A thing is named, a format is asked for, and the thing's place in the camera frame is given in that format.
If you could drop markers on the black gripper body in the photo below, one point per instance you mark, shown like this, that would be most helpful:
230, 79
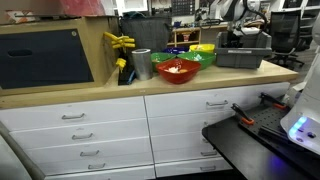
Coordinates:
235, 40

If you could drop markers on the grey plastic storage bin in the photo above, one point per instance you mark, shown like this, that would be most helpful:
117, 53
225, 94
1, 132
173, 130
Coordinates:
243, 58

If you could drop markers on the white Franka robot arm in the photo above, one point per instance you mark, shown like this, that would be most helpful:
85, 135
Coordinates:
305, 100

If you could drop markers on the yellow plastic bowl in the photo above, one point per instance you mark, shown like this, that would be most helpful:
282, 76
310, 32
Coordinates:
202, 48

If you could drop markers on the large green plastic bowl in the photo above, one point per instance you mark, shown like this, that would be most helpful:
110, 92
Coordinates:
200, 63

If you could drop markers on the blue plastic bowl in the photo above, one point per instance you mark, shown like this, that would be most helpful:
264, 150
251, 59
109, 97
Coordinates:
175, 50

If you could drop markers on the red plastic bowl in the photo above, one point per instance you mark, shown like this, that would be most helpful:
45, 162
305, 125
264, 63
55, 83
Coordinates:
178, 76

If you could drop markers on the small green plastic bowl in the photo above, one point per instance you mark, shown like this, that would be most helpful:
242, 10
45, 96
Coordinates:
160, 58

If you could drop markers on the grey curved object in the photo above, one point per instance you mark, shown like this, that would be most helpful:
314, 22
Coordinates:
16, 156

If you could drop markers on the white cardboard box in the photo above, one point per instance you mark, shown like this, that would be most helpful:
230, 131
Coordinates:
214, 10

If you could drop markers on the crumpled white blue wrapper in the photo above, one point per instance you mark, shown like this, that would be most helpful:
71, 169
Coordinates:
198, 57

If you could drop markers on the wooden shelf workbench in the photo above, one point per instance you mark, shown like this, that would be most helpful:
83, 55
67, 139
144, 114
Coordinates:
186, 30

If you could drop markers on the black office chair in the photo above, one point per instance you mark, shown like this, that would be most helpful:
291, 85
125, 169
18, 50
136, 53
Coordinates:
286, 31

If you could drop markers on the black grid panel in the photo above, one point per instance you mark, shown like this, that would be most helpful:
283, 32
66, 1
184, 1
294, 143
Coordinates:
183, 7

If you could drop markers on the white orange small pieces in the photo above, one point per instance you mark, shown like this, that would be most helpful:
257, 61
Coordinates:
176, 70

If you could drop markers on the black orange bar clamp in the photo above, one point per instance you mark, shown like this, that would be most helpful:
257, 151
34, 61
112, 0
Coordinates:
245, 118
273, 101

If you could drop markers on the grey fabric hamper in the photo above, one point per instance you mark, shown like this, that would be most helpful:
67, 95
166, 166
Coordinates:
146, 33

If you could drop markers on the silver metal cylinder cup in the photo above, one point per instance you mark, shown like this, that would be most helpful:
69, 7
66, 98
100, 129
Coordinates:
142, 65

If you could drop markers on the teal cloth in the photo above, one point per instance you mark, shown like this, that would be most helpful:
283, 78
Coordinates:
133, 15

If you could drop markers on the black perforated table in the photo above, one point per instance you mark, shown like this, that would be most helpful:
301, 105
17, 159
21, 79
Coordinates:
233, 146

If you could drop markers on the white framed board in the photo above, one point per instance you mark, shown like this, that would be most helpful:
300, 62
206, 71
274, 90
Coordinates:
131, 6

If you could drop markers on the small yellow spring clamp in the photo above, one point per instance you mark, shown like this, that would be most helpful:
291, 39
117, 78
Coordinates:
121, 63

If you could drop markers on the white drawer cabinet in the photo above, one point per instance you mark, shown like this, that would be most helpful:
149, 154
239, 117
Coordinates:
110, 110

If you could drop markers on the red flat panel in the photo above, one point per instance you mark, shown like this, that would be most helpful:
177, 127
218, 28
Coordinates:
83, 7

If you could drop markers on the wooden box with black panel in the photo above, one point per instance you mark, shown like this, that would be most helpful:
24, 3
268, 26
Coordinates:
50, 58

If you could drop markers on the orange white patterned box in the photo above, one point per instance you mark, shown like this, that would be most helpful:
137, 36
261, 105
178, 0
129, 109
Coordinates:
20, 16

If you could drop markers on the white plastic bracket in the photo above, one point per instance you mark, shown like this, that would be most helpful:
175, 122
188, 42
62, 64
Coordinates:
293, 95

